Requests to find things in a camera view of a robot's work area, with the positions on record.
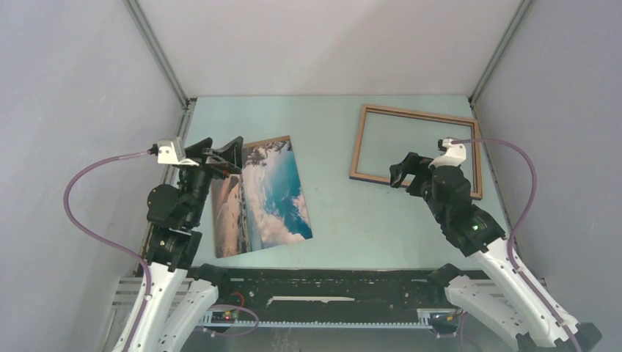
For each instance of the landscape photo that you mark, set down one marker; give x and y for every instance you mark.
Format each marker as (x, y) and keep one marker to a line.
(263, 206)

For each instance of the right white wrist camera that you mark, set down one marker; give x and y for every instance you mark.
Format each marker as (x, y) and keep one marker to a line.
(453, 154)

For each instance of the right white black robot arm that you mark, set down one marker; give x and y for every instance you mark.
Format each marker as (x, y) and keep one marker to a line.
(531, 320)

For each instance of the aluminium rail frame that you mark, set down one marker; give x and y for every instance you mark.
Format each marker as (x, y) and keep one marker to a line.
(442, 321)

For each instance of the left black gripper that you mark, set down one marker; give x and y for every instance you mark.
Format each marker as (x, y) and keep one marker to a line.
(230, 157)

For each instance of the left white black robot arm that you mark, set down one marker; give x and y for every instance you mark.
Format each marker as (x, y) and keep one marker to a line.
(174, 212)

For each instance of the small green circuit board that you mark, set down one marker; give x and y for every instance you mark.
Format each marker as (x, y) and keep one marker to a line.
(224, 317)

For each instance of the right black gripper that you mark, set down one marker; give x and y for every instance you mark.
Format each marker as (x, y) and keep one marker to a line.
(412, 164)

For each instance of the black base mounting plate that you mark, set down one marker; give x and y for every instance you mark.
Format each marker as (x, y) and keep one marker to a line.
(342, 297)

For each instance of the wooden picture frame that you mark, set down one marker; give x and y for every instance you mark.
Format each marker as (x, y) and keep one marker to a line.
(385, 134)

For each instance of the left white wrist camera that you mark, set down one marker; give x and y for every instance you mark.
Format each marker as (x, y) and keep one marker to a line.
(170, 151)

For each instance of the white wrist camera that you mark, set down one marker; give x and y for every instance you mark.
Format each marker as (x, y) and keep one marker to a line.
(170, 151)
(453, 154)

